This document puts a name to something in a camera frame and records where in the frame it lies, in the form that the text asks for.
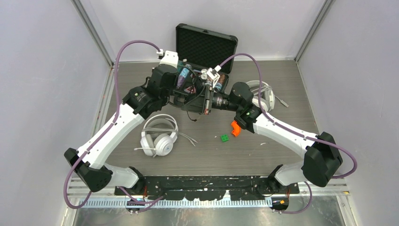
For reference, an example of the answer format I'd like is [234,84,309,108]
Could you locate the green toy brick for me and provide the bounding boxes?
[220,134,229,143]

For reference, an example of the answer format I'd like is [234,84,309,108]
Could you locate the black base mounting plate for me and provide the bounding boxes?
[114,176,300,201]

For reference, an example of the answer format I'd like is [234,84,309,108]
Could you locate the purple cable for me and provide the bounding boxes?
[63,40,163,214]
[216,53,358,214]

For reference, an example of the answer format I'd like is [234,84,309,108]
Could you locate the black poker chip case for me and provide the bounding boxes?
[169,23,239,114]

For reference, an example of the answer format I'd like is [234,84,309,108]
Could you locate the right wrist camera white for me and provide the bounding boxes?
[206,68,220,88]

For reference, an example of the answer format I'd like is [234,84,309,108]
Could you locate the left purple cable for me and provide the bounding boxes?
[63,40,163,214]

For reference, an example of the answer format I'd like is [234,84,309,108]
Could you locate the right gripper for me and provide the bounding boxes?
[182,85,241,115]

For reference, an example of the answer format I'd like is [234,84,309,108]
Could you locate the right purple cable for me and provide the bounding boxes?
[216,53,358,214]

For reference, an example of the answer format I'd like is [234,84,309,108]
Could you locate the black headphones with cable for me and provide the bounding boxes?
[168,63,215,115]

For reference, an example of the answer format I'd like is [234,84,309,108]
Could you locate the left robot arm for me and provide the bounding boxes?
[64,64,178,195]

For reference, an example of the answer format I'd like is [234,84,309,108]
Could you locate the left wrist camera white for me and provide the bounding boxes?
[157,49,179,68]

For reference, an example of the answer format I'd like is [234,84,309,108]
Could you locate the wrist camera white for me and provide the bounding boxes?
[206,68,220,88]
[157,49,179,68]

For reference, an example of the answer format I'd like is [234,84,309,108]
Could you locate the orange toy brick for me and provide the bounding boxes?
[231,121,241,137]

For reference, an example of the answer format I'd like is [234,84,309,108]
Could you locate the white gaming headset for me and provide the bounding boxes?
[246,81,276,112]

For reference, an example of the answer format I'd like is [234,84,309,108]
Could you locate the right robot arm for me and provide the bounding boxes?
[181,82,343,193]

